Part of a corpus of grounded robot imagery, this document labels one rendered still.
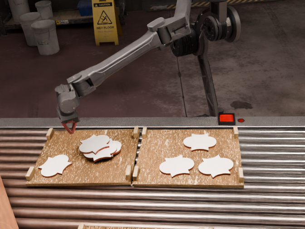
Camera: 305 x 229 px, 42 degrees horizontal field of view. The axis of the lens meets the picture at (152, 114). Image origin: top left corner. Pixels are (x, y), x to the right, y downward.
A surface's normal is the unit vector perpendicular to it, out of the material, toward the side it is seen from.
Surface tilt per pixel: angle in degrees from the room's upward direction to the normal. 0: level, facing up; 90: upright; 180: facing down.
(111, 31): 78
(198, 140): 0
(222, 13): 90
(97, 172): 0
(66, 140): 0
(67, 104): 90
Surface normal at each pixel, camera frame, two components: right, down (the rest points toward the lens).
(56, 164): -0.08, -0.84
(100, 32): -0.07, 0.36
